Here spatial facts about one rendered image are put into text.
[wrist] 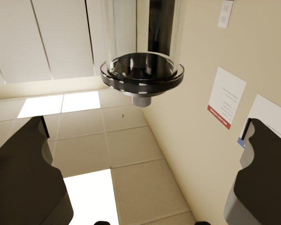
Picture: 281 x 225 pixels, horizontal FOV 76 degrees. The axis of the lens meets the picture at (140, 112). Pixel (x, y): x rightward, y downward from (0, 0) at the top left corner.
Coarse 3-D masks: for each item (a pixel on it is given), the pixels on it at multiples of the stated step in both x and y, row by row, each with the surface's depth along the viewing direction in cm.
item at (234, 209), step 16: (256, 128) 10; (256, 144) 9; (272, 144) 9; (240, 160) 10; (256, 160) 8; (272, 160) 8; (240, 176) 7; (256, 176) 7; (272, 176) 7; (240, 192) 7; (256, 192) 7; (272, 192) 7; (224, 208) 7; (240, 208) 6; (256, 208) 6; (272, 208) 6; (240, 224) 6; (256, 224) 6; (272, 224) 6
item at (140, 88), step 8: (104, 80) 21; (112, 80) 20; (176, 80) 21; (120, 88) 20; (128, 88) 20; (136, 88) 19; (144, 88) 19; (152, 88) 19; (160, 88) 20; (168, 88) 20
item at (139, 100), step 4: (124, 92) 22; (160, 92) 22; (164, 92) 23; (132, 96) 22; (136, 96) 22; (140, 96) 22; (144, 96) 22; (148, 96) 22; (152, 96) 22; (132, 100) 26; (136, 100) 25; (140, 100) 25; (144, 100) 25; (148, 100) 25; (136, 104) 25; (140, 104) 25; (144, 104) 25; (148, 104) 26
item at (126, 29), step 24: (120, 0) 16; (144, 0) 16; (168, 0) 16; (120, 24) 17; (144, 24) 17; (168, 24) 17; (120, 48) 18; (144, 48) 18; (168, 48) 19; (120, 72) 20; (144, 72) 19; (168, 72) 20
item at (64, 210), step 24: (24, 144) 9; (0, 168) 7; (24, 168) 7; (48, 168) 7; (0, 192) 6; (24, 192) 6; (48, 192) 6; (0, 216) 6; (24, 216) 6; (48, 216) 6; (72, 216) 7
